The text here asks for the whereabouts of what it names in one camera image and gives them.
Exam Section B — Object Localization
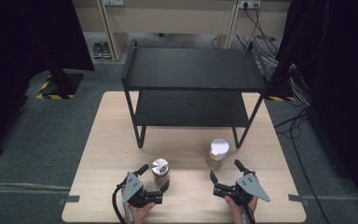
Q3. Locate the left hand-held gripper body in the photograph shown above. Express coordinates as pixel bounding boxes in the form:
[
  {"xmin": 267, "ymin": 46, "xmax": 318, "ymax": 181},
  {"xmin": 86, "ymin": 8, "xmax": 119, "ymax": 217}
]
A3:
[{"xmin": 121, "ymin": 171, "xmax": 164, "ymax": 209}]

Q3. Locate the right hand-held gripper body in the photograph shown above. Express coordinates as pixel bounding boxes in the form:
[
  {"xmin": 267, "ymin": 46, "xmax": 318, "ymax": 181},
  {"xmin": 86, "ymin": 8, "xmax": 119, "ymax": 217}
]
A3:
[{"xmin": 213, "ymin": 172, "xmax": 271, "ymax": 206}]

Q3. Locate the glass jar with silver lid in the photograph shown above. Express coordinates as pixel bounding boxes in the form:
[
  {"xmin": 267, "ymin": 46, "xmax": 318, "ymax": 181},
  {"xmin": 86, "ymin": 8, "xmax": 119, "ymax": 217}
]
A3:
[{"xmin": 150, "ymin": 158, "xmax": 171, "ymax": 188}]

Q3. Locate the glass jar with white lid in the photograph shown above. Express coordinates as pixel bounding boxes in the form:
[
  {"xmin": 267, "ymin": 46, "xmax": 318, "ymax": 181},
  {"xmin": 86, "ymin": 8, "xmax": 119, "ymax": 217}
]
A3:
[{"xmin": 206, "ymin": 137, "xmax": 230, "ymax": 171}]

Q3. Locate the black two-tier shelf rack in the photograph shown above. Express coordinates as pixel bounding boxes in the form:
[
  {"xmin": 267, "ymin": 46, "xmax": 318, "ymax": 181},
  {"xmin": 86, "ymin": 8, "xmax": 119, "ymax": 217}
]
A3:
[{"xmin": 120, "ymin": 38, "xmax": 273, "ymax": 149}]

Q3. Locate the person's left hand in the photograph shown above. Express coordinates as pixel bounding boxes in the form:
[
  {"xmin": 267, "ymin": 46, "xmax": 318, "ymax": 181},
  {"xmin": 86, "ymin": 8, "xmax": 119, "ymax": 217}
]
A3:
[{"xmin": 122, "ymin": 202, "xmax": 157, "ymax": 224}]

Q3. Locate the person's right hand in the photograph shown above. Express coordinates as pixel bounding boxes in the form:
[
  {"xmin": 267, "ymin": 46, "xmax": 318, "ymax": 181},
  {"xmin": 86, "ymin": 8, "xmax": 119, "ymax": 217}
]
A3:
[{"xmin": 224, "ymin": 195, "xmax": 259, "ymax": 224}]

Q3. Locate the black stand with hazard tape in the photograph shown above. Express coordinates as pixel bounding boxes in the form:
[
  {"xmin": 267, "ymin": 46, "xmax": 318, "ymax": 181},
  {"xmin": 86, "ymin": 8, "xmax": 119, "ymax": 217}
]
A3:
[
  {"xmin": 264, "ymin": 60, "xmax": 296, "ymax": 103},
  {"xmin": 35, "ymin": 63, "xmax": 85, "ymax": 101}
]

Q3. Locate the grey sneaker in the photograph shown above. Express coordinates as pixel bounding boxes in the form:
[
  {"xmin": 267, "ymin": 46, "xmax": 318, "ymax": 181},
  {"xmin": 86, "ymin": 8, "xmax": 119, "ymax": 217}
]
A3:
[
  {"xmin": 92, "ymin": 41, "xmax": 103, "ymax": 60},
  {"xmin": 101, "ymin": 40, "xmax": 113, "ymax": 60}
]

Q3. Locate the black curtain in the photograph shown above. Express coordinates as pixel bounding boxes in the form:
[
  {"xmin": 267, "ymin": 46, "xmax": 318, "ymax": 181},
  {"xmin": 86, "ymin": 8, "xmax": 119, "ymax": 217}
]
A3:
[
  {"xmin": 274, "ymin": 0, "xmax": 358, "ymax": 216},
  {"xmin": 0, "ymin": 0, "xmax": 95, "ymax": 161}
]

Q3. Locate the white desk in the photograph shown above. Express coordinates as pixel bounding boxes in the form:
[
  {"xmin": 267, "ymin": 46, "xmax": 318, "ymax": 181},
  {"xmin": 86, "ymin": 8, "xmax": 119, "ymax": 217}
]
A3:
[{"xmin": 96, "ymin": 0, "xmax": 241, "ymax": 62}]

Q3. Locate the left hand-held gripper cable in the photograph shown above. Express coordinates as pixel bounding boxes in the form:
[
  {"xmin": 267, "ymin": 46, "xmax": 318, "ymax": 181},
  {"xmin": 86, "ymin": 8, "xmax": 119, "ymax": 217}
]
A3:
[{"xmin": 111, "ymin": 178, "xmax": 129, "ymax": 224}]

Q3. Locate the hand-held gripper cable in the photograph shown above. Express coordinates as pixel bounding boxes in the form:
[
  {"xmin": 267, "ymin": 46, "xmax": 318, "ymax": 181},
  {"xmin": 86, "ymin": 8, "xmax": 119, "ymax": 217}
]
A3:
[
  {"xmin": 241, "ymin": 202, "xmax": 256, "ymax": 224},
  {"xmin": 111, "ymin": 178, "xmax": 129, "ymax": 224}
]

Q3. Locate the right hand-held gripper cable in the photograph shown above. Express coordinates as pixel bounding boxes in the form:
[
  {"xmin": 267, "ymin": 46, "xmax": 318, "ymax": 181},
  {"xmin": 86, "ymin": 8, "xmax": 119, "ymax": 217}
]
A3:
[{"xmin": 241, "ymin": 202, "xmax": 256, "ymax": 224}]

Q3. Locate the black floor cable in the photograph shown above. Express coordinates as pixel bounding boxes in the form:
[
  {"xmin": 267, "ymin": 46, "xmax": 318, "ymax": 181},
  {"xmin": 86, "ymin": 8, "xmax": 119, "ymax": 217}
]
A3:
[{"xmin": 273, "ymin": 106, "xmax": 332, "ymax": 224}]

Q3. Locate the black cable bundle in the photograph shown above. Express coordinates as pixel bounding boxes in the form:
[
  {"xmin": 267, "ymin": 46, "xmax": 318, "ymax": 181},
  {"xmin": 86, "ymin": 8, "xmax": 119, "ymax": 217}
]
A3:
[{"xmin": 211, "ymin": 4, "xmax": 312, "ymax": 107}]

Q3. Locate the white wall power socket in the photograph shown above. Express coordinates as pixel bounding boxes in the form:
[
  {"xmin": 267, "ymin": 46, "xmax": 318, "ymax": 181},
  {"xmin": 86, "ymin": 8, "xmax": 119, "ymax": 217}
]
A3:
[{"xmin": 239, "ymin": 0, "xmax": 262, "ymax": 10}]

